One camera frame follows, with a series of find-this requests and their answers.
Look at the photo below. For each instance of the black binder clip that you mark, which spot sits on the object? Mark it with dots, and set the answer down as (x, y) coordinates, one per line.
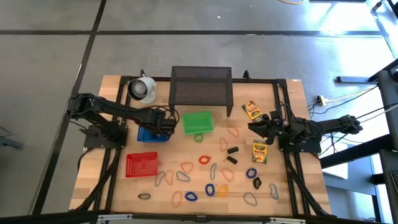
(257, 183)
(233, 150)
(232, 160)

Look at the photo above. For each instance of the green plastic basket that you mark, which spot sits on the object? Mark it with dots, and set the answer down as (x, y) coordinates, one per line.
(197, 123)

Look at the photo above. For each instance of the red plastic basket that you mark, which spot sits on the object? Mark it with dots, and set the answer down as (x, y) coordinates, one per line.
(141, 165)

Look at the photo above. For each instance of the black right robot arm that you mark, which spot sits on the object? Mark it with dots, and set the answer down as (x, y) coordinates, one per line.
(326, 124)

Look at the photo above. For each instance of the grey chair base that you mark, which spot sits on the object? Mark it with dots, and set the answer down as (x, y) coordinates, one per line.
(9, 141)

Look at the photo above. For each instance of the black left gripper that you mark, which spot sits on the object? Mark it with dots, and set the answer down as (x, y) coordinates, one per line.
(150, 123)

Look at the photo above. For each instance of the black side desk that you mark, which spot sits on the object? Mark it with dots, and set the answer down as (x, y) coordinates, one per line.
(388, 93)

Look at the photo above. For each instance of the blue plastic basket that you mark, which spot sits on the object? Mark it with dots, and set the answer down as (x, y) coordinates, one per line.
(143, 137)

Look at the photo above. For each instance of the black rig beam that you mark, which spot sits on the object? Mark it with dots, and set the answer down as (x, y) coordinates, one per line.
(46, 217)

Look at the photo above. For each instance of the black aluminium table frame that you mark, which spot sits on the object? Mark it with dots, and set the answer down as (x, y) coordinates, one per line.
(264, 80)

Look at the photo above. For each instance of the yellow white power strip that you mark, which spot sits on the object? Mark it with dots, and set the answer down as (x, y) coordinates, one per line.
(321, 100)

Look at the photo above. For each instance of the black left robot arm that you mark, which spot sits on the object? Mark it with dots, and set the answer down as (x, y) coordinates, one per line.
(118, 110)

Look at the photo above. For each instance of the silver beam bracket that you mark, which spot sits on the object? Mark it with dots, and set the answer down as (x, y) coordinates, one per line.
(115, 217)
(287, 220)

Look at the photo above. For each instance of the black metal table frame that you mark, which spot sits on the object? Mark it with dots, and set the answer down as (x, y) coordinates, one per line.
(202, 93)

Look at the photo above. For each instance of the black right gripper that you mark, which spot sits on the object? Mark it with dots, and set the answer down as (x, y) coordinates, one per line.
(274, 127)

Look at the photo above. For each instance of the yellow green crayon box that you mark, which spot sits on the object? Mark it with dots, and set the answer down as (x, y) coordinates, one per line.
(260, 152)
(252, 110)

